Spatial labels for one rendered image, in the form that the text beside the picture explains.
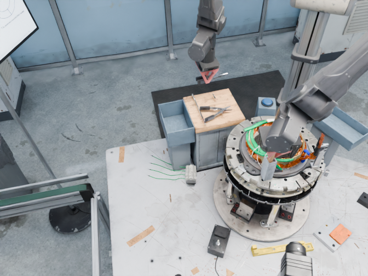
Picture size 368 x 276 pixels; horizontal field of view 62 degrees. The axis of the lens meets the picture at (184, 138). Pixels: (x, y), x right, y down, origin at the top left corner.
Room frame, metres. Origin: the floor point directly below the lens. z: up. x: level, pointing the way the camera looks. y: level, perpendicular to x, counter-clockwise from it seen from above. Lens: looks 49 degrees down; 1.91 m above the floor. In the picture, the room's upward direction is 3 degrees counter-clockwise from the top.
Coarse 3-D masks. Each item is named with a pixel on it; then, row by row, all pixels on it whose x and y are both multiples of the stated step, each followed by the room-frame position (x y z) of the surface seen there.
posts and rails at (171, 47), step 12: (168, 0) 2.84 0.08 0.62; (264, 0) 3.01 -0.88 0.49; (168, 12) 2.84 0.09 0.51; (264, 12) 3.02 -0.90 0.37; (60, 24) 2.67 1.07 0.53; (168, 24) 2.84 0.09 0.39; (168, 36) 2.83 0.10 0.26; (240, 36) 2.97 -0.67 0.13; (252, 36) 3.00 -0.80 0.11; (156, 48) 2.82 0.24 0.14; (168, 48) 2.84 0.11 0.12; (72, 60) 2.66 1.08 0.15; (84, 60) 2.68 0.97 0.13; (96, 60) 2.70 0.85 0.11
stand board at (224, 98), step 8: (200, 96) 0.96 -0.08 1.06; (208, 96) 0.96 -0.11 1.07; (216, 96) 0.96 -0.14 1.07; (224, 96) 0.96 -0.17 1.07; (232, 96) 0.95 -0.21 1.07; (192, 104) 0.92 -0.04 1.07; (200, 104) 0.92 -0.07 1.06; (208, 104) 0.92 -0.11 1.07; (216, 104) 0.91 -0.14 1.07; (224, 104) 0.91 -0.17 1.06; (232, 104) 0.91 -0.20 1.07; (192, 112) 0.87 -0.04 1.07; (208, 112) 0.87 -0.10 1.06; (216, 112) 0.87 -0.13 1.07; (224, 112) 0.86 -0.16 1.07; (232, 112) 0.86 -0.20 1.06; (240, 112) 0.86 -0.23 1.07; (192, 120) 0.83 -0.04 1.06; (200, 120) 0.82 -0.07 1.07; (216, 120) 0.82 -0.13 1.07; (224, 120) 0.82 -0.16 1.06; (232, 120) 0.82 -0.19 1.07; (240, 120) 0.82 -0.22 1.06; (200, 128) 0.79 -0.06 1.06; (208, 128) 0.79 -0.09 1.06; (216, 128) 0.80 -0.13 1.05
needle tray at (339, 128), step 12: (336, 108) 0.86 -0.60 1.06; (324, 120) 0.83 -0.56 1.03; (336, 120) 0.82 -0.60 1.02; (348, 120) 0.80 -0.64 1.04; (312, 132) 0.82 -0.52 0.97; (324, 132) 0.77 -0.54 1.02; (336, 132) 0.73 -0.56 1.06; (348, 132) 0.76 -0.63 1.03; (360, 132) 0.75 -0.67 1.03; (336, 144) 0.77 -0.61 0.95; (348, 144) 0.68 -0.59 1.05; (324, 156) 0.74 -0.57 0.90
